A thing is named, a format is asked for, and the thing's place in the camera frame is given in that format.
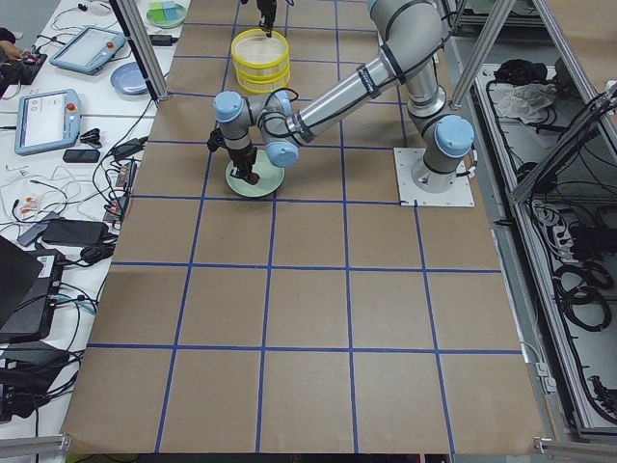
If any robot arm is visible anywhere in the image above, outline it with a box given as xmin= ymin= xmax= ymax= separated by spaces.
xmin=207 ymin=1 xmax=474 ymax=193

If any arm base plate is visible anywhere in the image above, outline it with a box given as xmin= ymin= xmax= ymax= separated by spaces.
xmin=393 ymin=148 xmax=475 ymax=208

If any yellow bamboo steamer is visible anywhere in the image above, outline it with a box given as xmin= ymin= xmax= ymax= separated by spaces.
xmin=230 ymin=29 xmax=289 ymax=81
xmin=235 ymin=68 xmax=290 ymax=95

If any aluminium frame post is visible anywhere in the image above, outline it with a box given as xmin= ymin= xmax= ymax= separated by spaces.
xmin=110 ymin=0 xmax=169 ymax=104

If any light green plate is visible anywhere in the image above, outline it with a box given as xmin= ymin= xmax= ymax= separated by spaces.
xmin=225 ymin=149 xmax=286 ymax=200

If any black power brick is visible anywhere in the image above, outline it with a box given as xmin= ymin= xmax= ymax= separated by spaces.
xmin=41 ymin=219 xmax=108 ymax=247

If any blue plate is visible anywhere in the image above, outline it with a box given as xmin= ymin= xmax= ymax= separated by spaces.
xmin=110 ymin=62 xmax=148 ymax=95

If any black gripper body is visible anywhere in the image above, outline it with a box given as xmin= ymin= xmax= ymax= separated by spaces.
xmin=256 ymin=0 xmax=277 ymax=24
xmin=228 ymin=147 xmax=257 ymax=181

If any green plate with blocks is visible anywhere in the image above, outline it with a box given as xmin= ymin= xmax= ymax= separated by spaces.
xmin=146 ymin=1 xmax=187 ymax=29

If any blue teach pendant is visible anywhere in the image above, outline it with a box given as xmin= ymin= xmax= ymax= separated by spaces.
xmin=14 ymin=89 xmax=81 ymax=156
xmin=49 ymin=27 xmax=126 ymax=75

